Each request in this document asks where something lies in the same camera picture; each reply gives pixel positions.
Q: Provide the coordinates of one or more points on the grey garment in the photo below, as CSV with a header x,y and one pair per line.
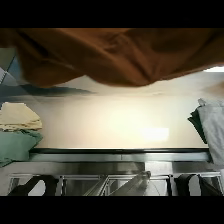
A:
x,y
215,130

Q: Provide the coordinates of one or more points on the cream garment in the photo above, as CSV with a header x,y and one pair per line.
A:
x,y
18,116

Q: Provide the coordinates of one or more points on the brown T-shirt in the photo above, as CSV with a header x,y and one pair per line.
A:
x,y
110,53

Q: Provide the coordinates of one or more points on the dark green garment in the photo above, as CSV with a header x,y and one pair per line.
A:
x,y
197,123

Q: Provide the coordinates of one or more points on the light green garment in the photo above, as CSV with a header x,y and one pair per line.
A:
x,y
16,145

